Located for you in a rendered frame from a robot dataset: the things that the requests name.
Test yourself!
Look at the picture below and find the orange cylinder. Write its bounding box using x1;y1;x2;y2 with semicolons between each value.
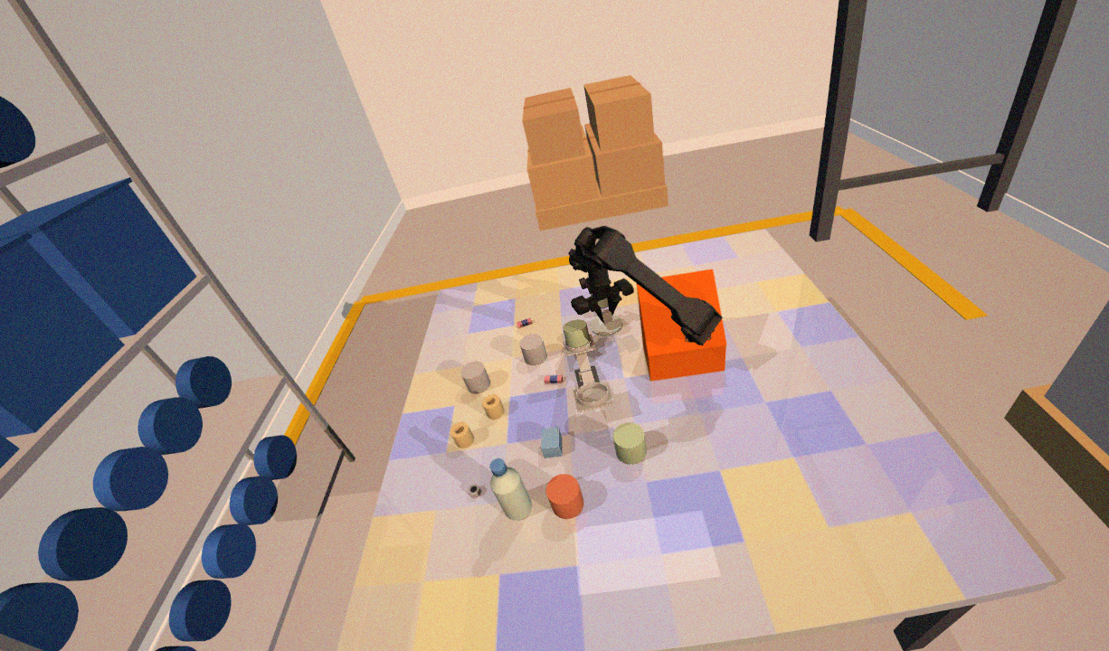
546;474;583;520

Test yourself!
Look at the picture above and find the grey cylinder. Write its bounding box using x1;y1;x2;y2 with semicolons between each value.
461;362;490;394
519;334;547;365

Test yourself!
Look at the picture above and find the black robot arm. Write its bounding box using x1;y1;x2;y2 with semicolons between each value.
568;226;722;346

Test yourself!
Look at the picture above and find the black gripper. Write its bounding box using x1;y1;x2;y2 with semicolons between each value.
571;276;634;321

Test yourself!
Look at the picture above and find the tan hollow cylinder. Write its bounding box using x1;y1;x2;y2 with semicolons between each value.
450;423;474;448
482;394;503;419

